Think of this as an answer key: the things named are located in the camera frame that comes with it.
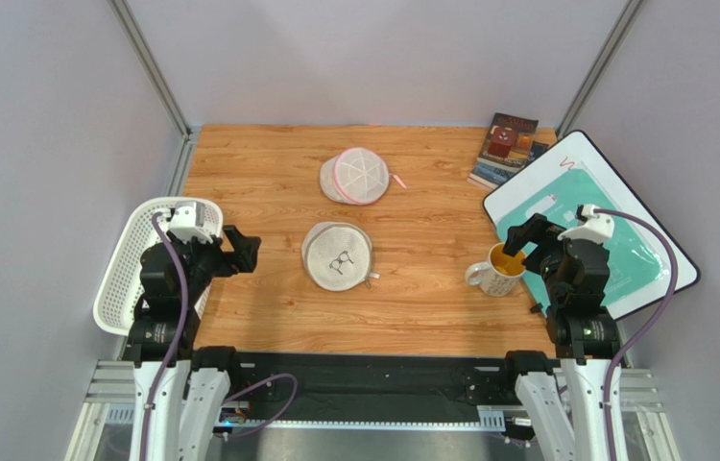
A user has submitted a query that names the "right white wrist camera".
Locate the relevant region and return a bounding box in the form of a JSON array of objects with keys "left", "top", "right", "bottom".
[{"left": 558, "top": 204, "right": 614, "bottom": 245}]

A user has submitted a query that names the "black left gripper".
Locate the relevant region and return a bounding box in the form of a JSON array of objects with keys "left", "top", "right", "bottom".
[{"left": 167, "top": 223, "right": 260, "bottom": 304}]

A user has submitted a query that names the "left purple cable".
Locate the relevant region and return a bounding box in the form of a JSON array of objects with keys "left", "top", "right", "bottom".
[{"left": 137, "top": 209, "right": 191, "bottom": 461}]

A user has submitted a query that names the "aluminium frame post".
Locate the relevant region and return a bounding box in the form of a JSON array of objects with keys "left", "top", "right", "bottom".
[
  {"left": 555, "top": 0, "right": 646, "bottom": 138},
  {"left": 108, "top": 0, "right": 192, "bottom": 140}
]

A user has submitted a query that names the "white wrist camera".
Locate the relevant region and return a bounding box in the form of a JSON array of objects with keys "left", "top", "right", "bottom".
[
  {"left": 558, "top": 204, "right": 614, "bottom": 245},
  {"left": 168, "top": 199, "right": 224, "bottom": 244}
]

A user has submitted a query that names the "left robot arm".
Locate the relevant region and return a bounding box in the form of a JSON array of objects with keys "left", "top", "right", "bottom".
[{"left": 124, "top": 226, "right": 261, "bottom": 460}]

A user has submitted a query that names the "white perforated plastic basket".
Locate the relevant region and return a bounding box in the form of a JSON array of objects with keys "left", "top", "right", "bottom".
[{"left": 93, "top": 197, "right": 189, "bottom": 337}]

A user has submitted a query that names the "aluminium frame post left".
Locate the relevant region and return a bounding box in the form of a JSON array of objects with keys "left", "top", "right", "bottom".
[{"left": 108, "top": 0, "right": 192, "bottom": 140}]

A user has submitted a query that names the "beige mesh laundry bag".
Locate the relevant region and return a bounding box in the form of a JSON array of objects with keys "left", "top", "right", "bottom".
[{"left": 300, "top": 222, "right": 380, "bottom": 292}]

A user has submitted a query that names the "white mug with yellow interior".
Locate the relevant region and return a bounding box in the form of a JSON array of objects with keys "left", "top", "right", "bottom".
[{"left": 464, "top": 243, "right": 526, "bottom": 297}]

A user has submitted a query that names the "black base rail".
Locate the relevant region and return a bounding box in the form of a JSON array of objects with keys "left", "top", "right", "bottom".
[{"left": 233, "top": 352, "right": 520, "bottom": 423}]

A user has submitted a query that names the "stack of books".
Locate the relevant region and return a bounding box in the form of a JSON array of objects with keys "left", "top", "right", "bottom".
[{"left": 467, "top": 112, "right": 551, "bottom": 191}]

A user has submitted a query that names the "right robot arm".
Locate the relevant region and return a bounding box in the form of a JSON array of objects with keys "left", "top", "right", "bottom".
[{"left": 503, "top": 212, "right": 629, "bottom": 460}]

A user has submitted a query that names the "white board with black edge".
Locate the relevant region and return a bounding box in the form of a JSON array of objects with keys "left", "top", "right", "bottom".
[{"left": 483, "top": 131, "right": 701, "bottom": 318}]

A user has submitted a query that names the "aluminium frame post right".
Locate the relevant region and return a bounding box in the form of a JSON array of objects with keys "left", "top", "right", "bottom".
[{"left": 555, "top": 0, "right": 646, "bottom": 138}]

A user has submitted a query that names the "pink-trimmed mesh laundry bag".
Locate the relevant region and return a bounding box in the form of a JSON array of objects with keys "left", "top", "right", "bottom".
[{"left": 319, "top": 147, "right": 407, "bottom": 206}]

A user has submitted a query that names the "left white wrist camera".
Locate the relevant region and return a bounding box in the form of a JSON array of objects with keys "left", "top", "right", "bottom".
[{"left": 168, "top": 199, "right": 224, "bottom": 244}]

